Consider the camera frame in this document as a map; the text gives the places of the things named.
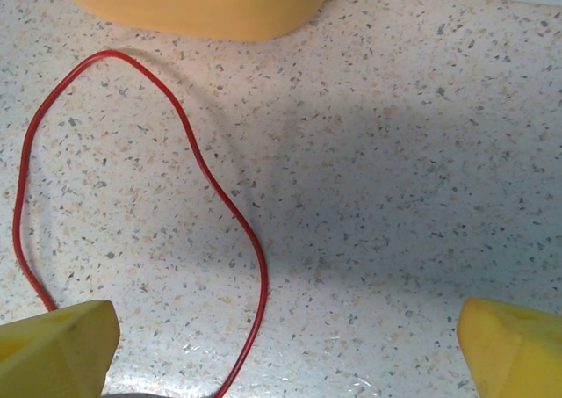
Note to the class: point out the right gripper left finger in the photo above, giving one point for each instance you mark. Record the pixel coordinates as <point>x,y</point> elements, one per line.
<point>52,354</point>

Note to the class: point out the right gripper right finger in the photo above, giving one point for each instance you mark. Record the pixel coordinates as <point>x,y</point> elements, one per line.
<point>518,354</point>

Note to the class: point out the orange plastic bin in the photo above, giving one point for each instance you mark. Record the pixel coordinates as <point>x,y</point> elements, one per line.
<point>197,2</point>

